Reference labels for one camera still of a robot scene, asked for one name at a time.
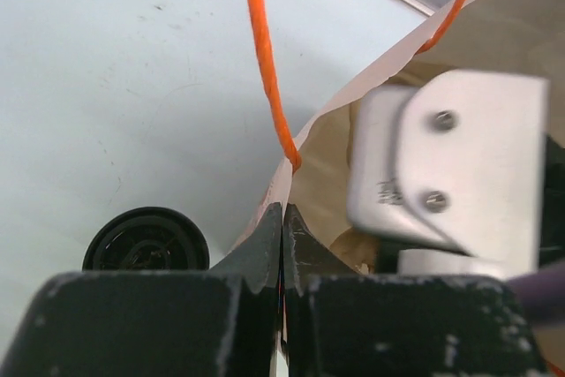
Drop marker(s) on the paper takeout bag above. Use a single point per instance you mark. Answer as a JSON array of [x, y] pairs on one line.
[[380, 322]]

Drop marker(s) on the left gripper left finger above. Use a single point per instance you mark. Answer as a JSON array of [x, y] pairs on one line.
[[256, 259]]

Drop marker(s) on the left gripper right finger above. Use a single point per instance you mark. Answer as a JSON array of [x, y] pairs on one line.
[[304, 255]]

